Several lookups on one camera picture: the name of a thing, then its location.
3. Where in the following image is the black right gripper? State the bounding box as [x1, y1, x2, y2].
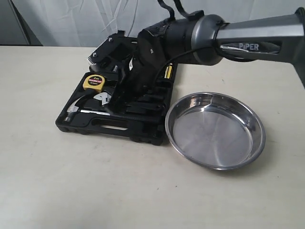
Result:
[86, 25, 172, 115]

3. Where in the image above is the black plastic tool case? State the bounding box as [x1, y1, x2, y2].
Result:
[54, 30, 184, 146]

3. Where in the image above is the adjustable wrench black handle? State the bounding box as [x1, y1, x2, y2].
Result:
[93, 92, 112, 106]

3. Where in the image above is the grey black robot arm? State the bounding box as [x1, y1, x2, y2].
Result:
[88, 7, 305, 111]

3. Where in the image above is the yellow tape measure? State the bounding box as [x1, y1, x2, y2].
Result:
[82, 74, 106, 93]

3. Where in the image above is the yellow black screwdriver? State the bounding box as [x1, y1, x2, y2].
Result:
[164, 64, 173, 79]

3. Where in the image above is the white backdrop curtain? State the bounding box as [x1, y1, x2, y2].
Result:
[13, 0, 305, 47]

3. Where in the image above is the steel claw hammer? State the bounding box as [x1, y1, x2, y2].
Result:
[64, 89, 109, 122]

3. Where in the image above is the round stainless steel tray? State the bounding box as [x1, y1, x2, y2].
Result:
[164, 92, 266, 171]

